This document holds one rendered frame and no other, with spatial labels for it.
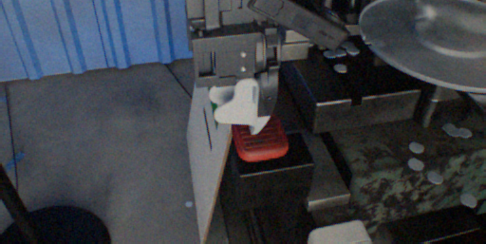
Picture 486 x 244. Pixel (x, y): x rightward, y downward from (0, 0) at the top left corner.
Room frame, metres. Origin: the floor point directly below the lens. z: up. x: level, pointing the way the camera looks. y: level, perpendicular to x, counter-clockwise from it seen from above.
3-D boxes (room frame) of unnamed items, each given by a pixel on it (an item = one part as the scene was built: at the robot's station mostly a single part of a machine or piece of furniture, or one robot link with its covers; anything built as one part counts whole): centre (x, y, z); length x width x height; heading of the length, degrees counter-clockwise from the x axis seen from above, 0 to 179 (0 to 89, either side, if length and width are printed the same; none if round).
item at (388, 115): (0.65, -0.29, 0.68); 0.45 x 0.30 x 0.06; 102
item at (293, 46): (0.61, -0.13, 0.76); 0.17 x 0.06 x 0.10; 102
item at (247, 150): (0.35, -0.02, 0.71); 0.07 x 0.06 x 0.08; 12
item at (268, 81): (0.33, -0.02, 0.84); 0.05 x 0.02 x 0.09; 12
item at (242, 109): (0.33, 0.00, 0.79); 0.06 x 0.03 x 0.09; 102
